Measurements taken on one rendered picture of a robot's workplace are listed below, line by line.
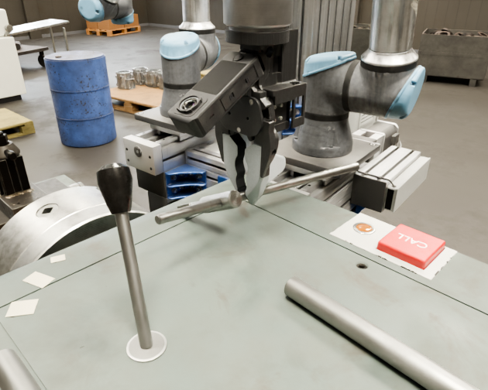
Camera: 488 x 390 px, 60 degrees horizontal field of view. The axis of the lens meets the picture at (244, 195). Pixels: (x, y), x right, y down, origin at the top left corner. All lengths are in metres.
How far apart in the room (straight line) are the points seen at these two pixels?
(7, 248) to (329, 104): 0.71
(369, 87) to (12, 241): 0.73
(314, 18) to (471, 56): 6.33
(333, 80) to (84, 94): 3.59
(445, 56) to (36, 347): 7.28
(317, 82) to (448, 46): 6.50
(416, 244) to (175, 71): 0.94
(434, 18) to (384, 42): 9.26
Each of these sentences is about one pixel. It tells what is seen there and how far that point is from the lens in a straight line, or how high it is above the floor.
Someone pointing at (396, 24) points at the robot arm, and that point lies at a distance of 0.93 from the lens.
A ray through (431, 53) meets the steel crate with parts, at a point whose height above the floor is 0.45.
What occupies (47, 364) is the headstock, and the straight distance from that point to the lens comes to 0.43.
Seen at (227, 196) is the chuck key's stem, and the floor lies 1.32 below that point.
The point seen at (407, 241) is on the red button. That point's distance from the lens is 0.56.
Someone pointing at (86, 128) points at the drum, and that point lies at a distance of 4.49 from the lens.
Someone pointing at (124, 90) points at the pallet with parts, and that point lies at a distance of 6.06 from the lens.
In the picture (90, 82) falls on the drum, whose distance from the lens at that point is 4.39.
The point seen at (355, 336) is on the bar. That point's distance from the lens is 0.41.
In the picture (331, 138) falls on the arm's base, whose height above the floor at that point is 1.21.
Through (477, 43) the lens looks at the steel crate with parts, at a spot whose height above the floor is 0.62.
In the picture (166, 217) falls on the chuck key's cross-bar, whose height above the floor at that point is 1.32.
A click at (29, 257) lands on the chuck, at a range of 0.66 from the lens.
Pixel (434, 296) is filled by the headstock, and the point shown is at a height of 1.26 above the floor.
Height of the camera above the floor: 1.56
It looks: 28 degrees down
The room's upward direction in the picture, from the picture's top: straight up
